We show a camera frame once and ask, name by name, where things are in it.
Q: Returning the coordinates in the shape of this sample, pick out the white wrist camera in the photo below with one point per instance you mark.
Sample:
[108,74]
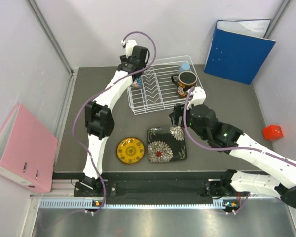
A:
[128,46]
[196,96]

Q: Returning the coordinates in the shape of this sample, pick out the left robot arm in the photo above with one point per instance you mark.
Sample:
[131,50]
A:
[98,118]

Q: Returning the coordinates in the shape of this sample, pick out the yellow patterned round plate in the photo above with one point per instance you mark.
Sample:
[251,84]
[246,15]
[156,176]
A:
[130,150]

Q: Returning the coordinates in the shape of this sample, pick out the blue triangle pattern bowl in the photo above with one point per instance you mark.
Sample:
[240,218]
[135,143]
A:
[138,83]

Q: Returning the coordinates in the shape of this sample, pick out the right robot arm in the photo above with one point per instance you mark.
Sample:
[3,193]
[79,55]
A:
[280,178]

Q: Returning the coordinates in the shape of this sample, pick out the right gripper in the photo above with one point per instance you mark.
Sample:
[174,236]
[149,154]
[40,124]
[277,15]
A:
[174,115]

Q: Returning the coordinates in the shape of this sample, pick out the white wire dish rack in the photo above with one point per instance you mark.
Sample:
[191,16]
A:
[158,92]

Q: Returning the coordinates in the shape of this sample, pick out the light blue cup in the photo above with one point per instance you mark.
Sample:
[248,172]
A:
[185,67]

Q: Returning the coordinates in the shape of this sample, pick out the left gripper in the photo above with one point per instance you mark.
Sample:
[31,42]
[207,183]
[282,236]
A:
[123,59]

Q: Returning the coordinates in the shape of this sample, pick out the blue ring binder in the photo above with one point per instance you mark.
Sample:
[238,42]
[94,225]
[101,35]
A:
[238,49]

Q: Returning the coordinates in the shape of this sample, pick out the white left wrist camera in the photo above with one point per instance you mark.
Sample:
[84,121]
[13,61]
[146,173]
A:
[128,46]

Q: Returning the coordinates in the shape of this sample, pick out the black floral square plate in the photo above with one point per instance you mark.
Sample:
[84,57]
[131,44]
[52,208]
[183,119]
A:
[166,144]

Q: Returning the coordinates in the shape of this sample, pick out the red cube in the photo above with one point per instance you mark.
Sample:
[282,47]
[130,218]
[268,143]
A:
[273,133]

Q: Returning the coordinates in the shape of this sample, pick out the black decorated mug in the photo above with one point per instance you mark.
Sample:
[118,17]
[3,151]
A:
[184,81]

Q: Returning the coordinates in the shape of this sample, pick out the pink ring binder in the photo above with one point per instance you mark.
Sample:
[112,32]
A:
[27,150]

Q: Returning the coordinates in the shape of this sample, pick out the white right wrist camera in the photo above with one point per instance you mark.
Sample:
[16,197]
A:
[196,96]

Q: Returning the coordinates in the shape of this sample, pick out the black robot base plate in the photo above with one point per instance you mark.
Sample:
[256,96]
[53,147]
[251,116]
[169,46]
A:
[155,189]

